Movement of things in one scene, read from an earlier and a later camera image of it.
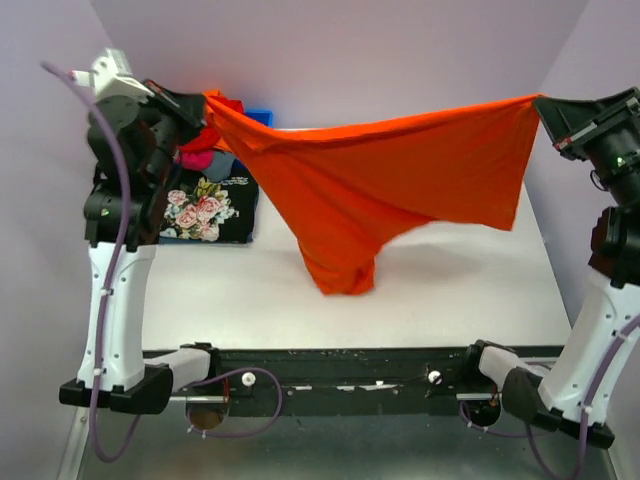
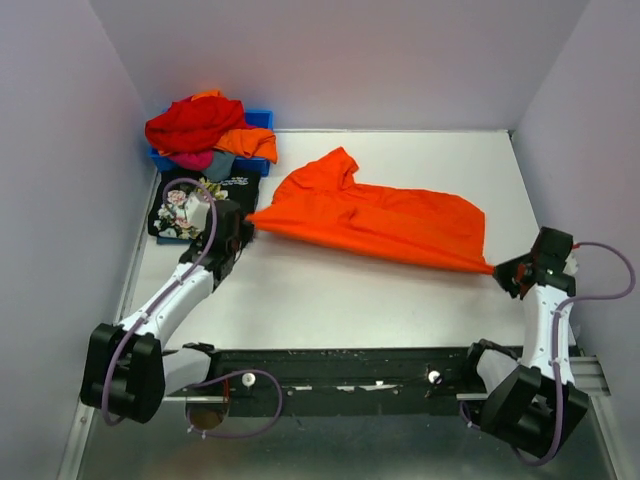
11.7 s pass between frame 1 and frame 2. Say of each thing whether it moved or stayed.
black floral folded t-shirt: stayed
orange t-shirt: moved
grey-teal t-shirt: stayed
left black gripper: moved
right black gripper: moved
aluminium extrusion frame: stayed
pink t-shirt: stayed
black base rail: stayed
